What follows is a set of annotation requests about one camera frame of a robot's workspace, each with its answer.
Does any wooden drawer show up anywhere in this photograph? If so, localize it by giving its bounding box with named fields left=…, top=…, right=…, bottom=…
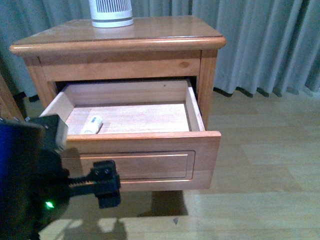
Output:
left=43, top=79, right=221, bottom=191

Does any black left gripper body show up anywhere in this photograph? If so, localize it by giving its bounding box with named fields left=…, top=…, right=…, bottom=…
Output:
left=0, top=114, right=92, bottom=240

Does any grey curtain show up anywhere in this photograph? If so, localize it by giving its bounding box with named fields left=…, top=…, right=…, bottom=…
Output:
left=0, top=0, right=320, bottom=97

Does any wooden bed frame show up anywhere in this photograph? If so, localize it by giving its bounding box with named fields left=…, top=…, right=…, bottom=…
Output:
left=0, top=75, right=24, bottom=121

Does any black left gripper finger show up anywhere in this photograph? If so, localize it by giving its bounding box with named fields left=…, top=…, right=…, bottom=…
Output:
left=90, top=160, right=121, bottom=209

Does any wooden nightstand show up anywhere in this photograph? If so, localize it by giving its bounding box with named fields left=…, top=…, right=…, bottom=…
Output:
left=9, top=15, right=227, bottom=193

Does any white cylindrical air purifier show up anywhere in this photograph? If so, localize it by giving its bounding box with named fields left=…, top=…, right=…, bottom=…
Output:
left=88, top=0, right=134, bottom=28

